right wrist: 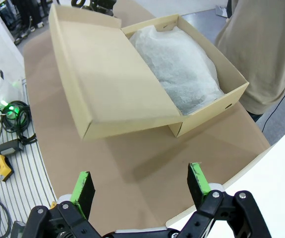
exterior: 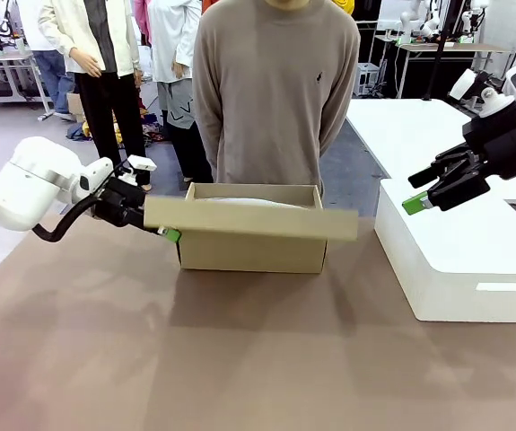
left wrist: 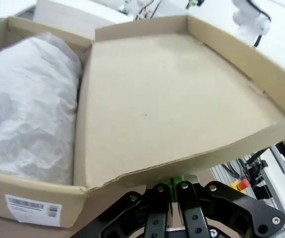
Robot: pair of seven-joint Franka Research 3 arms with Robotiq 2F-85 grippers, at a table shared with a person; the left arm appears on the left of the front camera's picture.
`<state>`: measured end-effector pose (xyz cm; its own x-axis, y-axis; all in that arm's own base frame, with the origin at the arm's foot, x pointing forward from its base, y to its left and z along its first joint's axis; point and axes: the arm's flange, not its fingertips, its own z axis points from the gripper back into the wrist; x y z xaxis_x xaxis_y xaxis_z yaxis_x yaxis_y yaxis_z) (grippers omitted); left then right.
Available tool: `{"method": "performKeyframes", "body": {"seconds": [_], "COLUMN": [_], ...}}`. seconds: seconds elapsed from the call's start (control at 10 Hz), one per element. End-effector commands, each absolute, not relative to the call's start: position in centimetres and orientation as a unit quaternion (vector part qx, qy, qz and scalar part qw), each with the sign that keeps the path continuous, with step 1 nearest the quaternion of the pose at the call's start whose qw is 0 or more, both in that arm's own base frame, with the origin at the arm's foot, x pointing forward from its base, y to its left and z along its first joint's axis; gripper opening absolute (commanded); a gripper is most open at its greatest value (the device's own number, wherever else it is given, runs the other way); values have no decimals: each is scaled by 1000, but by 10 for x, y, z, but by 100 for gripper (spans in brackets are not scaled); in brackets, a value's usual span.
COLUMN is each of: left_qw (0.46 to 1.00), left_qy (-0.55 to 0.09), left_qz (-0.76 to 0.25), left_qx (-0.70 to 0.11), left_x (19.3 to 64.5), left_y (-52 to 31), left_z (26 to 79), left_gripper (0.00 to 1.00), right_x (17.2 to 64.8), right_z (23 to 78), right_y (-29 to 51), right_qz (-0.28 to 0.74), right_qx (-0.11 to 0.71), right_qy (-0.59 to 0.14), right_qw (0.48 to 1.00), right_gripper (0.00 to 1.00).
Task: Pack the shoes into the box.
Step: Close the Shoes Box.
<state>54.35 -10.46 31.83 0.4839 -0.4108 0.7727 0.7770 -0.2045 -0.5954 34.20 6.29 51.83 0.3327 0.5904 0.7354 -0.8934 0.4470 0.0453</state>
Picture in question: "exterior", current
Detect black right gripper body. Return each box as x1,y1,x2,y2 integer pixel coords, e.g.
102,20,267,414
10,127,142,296
462,103,516,180

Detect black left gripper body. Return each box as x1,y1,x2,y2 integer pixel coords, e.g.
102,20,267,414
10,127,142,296
93,177,147,228

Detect cardboard shoe box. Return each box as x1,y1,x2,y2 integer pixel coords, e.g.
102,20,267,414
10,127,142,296
177,182,329,275

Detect small cardboard box on floor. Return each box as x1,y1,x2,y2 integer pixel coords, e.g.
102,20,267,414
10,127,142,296
66,92,87,123

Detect white table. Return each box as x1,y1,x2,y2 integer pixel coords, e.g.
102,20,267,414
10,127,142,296
345,97,516,206

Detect large white block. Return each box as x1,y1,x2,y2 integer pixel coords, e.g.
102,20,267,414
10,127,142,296
372,177,516,323

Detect colourful clothes pile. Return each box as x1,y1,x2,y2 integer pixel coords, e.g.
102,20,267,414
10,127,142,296
66,111,169,149

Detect mannequin white jacket black trousers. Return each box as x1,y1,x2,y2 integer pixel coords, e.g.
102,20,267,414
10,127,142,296
37,0,153,189

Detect white tissue wrapping paper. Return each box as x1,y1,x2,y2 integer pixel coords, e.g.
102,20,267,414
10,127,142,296
193,196,315,211

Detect background table with robots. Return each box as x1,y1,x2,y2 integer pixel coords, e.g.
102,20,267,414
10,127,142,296
391,42,515,101

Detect black stand pole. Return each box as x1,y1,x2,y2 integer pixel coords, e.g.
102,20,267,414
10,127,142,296
422,0,454,102

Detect background person in jeans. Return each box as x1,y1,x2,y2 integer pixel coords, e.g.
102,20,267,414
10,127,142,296
17,0,77,122

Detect person in taupe sweater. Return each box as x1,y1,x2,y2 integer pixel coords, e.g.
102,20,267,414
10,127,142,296
192,0,362,198

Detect mannequin white shirt grey shorts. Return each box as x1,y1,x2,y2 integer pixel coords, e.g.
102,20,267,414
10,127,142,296
147,0,216,184

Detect pink hanging garment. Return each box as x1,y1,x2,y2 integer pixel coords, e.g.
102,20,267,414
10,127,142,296
134,0,152,47

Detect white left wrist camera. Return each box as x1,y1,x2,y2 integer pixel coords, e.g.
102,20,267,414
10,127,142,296
116,154,158,185

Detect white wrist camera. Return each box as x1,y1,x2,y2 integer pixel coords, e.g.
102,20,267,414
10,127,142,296
116,154,158,185
449,68,516,119

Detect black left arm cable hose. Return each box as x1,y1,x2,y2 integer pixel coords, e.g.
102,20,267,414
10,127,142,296
31,195,101,243

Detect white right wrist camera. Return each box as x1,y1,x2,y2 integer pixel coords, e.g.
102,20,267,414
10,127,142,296
449,68,516,119

